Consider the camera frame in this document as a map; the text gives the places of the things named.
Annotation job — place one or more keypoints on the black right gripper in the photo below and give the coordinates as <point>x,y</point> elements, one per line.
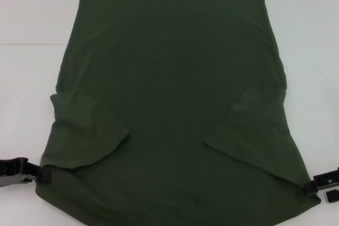
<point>328,177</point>

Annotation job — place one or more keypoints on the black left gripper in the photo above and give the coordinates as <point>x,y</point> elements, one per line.
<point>13,170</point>

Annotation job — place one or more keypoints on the dark green shirt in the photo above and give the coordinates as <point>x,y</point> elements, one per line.
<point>169,77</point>

